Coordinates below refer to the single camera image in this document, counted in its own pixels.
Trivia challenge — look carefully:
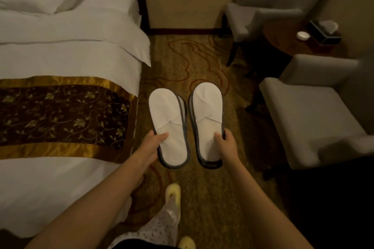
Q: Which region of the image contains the person's left forearm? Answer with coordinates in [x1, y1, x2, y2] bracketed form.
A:
[26, 155, 152, 249]

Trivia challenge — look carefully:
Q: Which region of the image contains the grey armchair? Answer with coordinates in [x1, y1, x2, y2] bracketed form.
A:
[221, 0, 349, 67]
[245, 54, 374, 181]

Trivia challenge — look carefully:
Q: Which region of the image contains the brown gold floral bed runner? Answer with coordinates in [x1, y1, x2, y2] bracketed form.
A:
[0, 75, 139, 165]

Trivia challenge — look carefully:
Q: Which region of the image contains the person's white patterned trouser leg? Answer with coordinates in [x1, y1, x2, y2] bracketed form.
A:
[108, 196, 179, 249]

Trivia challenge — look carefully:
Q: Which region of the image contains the person's right hand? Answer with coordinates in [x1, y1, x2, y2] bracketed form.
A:
[214, 128, 241, 166]

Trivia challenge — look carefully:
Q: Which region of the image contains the person's left hand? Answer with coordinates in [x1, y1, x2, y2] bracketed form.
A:
[135, 130, 169, 168]

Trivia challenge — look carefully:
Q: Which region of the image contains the black tissue box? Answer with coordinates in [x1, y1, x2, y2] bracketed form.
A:
[306, 20, 342, 46]

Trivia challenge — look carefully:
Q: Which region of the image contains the bed with white sheets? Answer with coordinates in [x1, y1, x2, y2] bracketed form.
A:
[0, 0, 152, 239]

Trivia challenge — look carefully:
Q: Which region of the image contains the yellow slipper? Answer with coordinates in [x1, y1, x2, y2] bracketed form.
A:
[165, 183, 182, 224]
[178, 236, 197, 249]

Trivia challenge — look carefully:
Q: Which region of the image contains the person's right forearm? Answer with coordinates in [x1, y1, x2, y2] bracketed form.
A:
[223, 158, 314, 249]

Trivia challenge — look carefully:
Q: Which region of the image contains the round brown wooden side table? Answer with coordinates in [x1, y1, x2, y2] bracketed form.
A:
[245, 18, 342, 78]

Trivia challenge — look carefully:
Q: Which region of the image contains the white duvet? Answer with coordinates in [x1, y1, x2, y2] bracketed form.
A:
[0, 0, 152, 67]

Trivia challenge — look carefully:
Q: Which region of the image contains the white slipper with grey sole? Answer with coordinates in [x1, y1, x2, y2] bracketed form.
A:
[148, 88, 191, 169]
[188, 82, 225, 169]

